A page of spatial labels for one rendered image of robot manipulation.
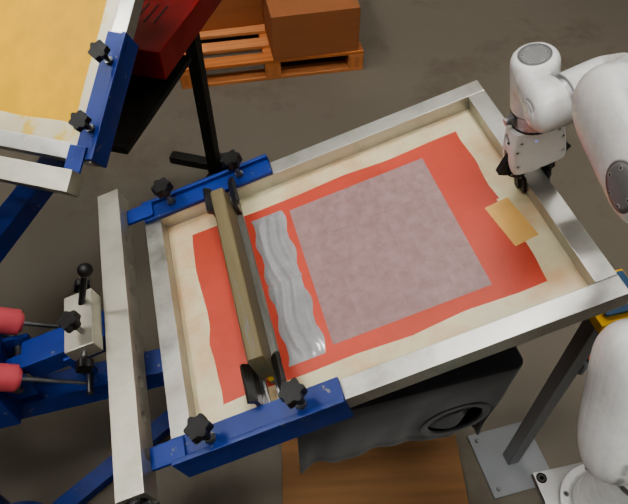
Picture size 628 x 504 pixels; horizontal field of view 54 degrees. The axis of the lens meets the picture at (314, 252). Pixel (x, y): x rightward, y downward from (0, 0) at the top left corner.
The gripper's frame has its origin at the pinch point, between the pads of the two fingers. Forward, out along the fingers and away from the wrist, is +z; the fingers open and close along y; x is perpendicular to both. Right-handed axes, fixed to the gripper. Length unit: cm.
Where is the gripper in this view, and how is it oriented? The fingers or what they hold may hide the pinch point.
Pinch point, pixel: (532, 176)
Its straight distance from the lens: 124.3
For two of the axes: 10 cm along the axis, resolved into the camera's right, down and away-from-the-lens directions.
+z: 2.6, 5.6, 7.9
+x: -2.6, -7.5, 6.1
